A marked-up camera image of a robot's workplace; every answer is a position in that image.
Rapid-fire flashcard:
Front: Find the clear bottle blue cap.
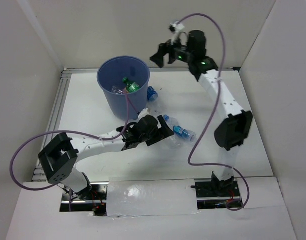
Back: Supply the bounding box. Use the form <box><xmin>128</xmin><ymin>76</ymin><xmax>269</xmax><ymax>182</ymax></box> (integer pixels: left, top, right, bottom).
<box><xmin>163</xmin><ymin>114</ymin><xmax>197</xmax><ymax>144</ymax></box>

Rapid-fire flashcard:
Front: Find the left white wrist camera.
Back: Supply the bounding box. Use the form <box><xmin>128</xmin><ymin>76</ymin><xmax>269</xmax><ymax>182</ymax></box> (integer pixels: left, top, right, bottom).
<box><xmin>138</xmin><ymin>108</ymin><xmax>150</xmax><ymax>120</ymax></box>

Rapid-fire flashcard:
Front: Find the blue plastic bin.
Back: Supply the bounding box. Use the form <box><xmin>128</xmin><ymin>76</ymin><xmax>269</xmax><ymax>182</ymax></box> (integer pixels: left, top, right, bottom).
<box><xmin>97</xmin><ymin>56</ymin><xmax>150</xmax><ymax>121</ymax></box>

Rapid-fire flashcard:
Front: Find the clear crushed bottle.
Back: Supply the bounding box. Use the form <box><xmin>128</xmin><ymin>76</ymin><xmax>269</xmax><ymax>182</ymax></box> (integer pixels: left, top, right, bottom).
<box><xmin>111</xmin><ymin>86</ymin><xmax>124</xmax><ymax>95</ymax></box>

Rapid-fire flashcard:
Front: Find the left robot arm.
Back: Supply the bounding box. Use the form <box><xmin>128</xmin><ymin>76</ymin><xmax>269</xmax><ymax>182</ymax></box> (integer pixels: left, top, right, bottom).
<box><xmin>38</xmin><ymin>114</ymin><xmax>174</xmax><ymax>200</ymax></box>

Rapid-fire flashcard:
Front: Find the clear bottle white cap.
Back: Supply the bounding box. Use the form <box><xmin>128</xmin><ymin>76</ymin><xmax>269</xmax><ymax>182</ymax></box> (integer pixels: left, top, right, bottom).
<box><xmin>166</xmin><ymin>135</ymin><xmax>182</xmax><ymax>150</ymax></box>

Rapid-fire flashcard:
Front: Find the left aluminium rail frame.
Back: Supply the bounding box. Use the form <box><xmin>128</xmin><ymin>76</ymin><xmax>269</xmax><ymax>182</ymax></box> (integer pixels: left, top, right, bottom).
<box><xmin>31</xmin><ymin>69</ymin><xmax>72</xmax><ymax>182</ymax></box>

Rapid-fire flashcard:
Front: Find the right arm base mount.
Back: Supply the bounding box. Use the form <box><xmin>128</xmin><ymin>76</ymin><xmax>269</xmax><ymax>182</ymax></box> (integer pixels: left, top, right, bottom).
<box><xmin>191</xmin><ymin>173</ymin><xmax>243</xmax><ymax>210</ymax></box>

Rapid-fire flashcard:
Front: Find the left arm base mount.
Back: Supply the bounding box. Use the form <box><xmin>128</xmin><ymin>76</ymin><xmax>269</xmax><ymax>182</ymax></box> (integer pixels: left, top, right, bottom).
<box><xmin>59</xmin><ymin>182</ymin><xmax>109</xmax><ymax>217</ymax></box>

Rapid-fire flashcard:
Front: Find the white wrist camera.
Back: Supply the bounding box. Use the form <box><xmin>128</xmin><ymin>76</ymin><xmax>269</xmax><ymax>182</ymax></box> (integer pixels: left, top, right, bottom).
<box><xmin>138</xmin><ymin>108</ymin><xmax>150</xmax><ymax>120</ymax></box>
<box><xmin>169</xmin><ymin>21</ymin><xmax>185</xmax><ymax>45</ymax></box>

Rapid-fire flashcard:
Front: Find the green soda bottle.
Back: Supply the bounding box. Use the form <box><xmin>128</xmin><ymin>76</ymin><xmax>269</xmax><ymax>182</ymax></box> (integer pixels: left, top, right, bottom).
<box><xmin>122</xmin><ymin>77</ymin><xmax>141</xmax><ymax>93</ymax></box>

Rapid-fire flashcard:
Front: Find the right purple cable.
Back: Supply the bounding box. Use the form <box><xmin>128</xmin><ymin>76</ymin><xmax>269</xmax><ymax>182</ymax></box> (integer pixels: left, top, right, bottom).
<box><xmin>179</xmin><ymin>13</ymin><xmax>251</xmax><ymax>212</ymax></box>

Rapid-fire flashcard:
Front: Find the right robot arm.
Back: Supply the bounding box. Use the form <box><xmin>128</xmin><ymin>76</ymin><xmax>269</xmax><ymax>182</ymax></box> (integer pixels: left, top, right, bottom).
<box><xmin>150</xmin><ymin>29</ymin><xmax>253</xmax><ymax>196</ymax></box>

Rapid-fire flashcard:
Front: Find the back aluminium rail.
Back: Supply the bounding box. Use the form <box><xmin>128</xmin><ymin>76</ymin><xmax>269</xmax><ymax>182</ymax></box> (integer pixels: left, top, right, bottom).
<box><xmin>62</xmin><ymin>66</ymin><xmax>242</xmax><ymax>73</ymax></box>

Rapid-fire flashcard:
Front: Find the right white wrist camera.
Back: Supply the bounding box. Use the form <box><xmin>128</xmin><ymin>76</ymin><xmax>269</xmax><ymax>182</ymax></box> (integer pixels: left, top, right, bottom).
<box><xmin>169</xmin><ymin>21</ymin><xmax>185</xmax><ymax>45</ymax></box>

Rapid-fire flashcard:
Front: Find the blue label bottle behind bin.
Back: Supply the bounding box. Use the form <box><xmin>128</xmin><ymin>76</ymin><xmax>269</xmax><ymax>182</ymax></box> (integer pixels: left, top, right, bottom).
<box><xmin>147</xmin><ymin>86</ymin><xmax>162</xmax><ymax>113</ymax></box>

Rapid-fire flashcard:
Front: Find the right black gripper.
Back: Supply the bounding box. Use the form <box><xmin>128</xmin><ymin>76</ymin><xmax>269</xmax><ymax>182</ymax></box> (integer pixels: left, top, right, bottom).
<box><xmin>150</xmin><ymin>31</ymin><xmax>194</xmax><ymax>69</ymax></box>

